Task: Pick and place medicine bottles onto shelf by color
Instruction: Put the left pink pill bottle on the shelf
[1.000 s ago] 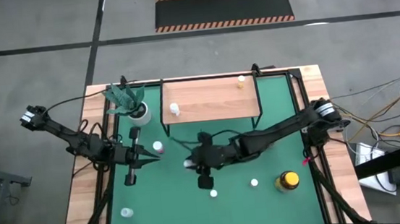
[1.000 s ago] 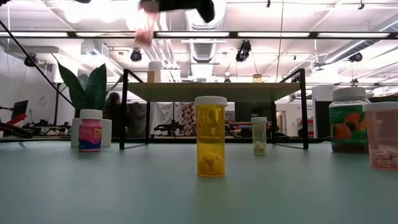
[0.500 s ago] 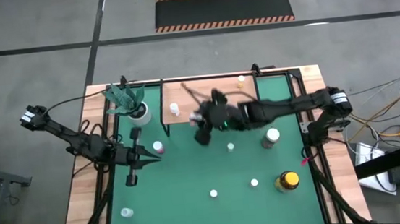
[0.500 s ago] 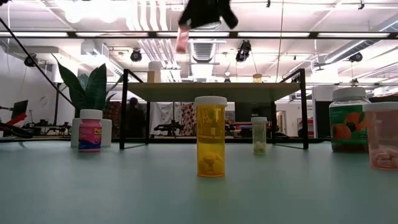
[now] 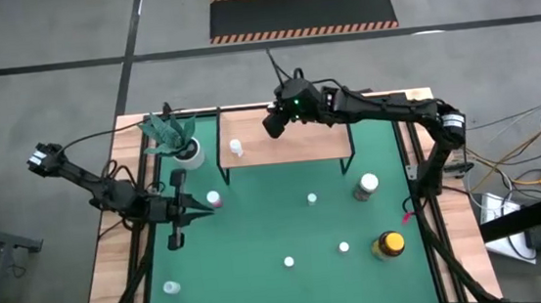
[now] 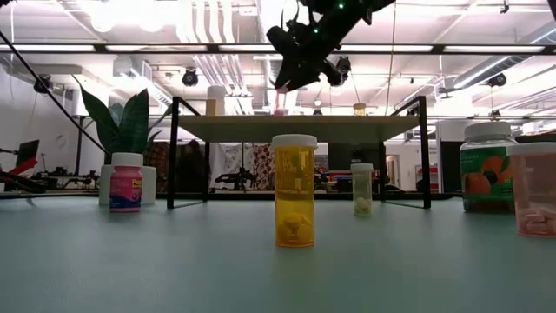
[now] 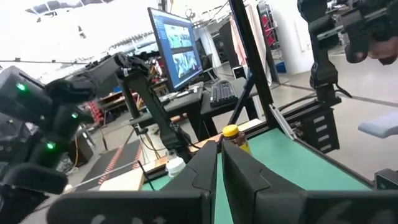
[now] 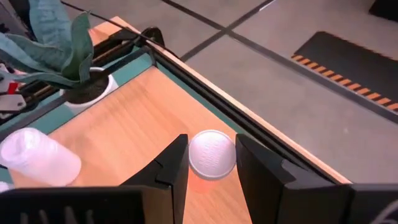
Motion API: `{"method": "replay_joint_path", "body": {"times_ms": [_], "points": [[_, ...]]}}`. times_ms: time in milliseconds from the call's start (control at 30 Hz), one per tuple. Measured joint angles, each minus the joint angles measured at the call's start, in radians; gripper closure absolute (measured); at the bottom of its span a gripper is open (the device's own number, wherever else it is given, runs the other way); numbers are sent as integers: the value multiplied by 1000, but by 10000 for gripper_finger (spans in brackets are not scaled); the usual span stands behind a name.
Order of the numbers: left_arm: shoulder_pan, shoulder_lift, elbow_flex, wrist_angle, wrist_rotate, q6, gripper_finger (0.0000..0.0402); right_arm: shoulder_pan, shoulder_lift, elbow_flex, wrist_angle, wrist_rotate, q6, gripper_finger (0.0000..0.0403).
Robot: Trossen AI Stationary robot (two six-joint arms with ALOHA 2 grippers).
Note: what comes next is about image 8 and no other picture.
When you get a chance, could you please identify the pink pill vial white cap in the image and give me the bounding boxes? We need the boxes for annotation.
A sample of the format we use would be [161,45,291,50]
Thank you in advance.
[188,129,237,193]

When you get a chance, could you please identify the white plant pot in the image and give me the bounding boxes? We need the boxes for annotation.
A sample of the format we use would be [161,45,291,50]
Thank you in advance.
[58,67,119,116]

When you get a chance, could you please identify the green snake plant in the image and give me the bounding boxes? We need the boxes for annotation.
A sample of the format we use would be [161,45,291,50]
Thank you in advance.
[0,0,94,90]

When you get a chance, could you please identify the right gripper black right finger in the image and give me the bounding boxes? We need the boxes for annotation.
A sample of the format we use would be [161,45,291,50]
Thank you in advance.
[235,133,352,224]

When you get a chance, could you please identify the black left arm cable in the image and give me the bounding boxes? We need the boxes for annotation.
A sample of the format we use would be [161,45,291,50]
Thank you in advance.
[60,0,180,58]

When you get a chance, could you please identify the black floor mat orange stripes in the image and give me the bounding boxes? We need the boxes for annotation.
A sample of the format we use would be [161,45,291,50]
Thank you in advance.
[291,30,398,113]

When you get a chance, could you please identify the black table clamp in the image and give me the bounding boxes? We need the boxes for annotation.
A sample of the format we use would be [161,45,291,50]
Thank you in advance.
[136,26,165,47]

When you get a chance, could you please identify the green table mat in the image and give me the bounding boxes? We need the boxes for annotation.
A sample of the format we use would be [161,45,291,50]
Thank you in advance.
[0,46,249,184]

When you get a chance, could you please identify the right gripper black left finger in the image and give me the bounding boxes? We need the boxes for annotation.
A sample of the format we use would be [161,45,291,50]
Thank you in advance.
[121,133,190,224]

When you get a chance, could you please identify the wooden shelf black metal legs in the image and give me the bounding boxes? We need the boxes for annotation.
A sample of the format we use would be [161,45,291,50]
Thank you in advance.
[7,62,259,224]

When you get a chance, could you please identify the white plastic medicine bottle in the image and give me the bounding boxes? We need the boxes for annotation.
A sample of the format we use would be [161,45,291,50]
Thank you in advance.
[0,127,82,187]

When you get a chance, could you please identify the black table frame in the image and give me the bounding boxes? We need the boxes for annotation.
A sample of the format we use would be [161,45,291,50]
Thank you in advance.
[0,27,343,186]

